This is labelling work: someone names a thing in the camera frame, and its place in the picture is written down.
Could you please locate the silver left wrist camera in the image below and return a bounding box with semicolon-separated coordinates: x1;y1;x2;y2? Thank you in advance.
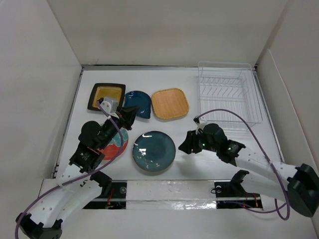
97;97;119;116

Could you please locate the teal round floral plate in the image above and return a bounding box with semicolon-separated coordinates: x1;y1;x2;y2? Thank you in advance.
132;130;176;172

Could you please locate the red teal round plate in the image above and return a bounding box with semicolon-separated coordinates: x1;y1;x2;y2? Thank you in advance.
100;128;129;161

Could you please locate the white wire dish rack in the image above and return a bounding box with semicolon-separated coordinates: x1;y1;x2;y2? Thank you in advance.
197;61;263;127

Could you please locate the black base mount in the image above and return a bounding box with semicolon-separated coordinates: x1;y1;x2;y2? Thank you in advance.
210;181;263;209
83;181;127;210

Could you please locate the woven bamboo square tray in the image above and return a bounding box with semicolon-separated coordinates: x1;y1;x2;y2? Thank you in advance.
151;88;189;120

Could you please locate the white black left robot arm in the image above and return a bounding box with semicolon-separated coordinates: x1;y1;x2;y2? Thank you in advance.
14;106;139;239

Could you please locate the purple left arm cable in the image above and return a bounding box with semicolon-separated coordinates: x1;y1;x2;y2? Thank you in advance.
14;99;125;239

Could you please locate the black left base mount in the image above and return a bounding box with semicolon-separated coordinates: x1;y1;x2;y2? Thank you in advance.
83;181;127;210

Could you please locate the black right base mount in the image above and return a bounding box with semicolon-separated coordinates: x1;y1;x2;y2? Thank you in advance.
210;181;263;209

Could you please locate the dark blue heart-shaped plate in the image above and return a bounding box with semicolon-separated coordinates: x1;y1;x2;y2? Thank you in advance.
124;91;152;119

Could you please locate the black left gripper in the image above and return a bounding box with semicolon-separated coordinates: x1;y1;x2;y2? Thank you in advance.
98;105;139;150

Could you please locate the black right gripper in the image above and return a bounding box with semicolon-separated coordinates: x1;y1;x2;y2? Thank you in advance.
177;128;218;154

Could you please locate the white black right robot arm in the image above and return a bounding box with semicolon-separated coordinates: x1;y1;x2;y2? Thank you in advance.
178;123;319;218

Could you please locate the black yellow square plate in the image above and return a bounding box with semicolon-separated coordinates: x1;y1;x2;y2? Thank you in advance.
87;83;126;112

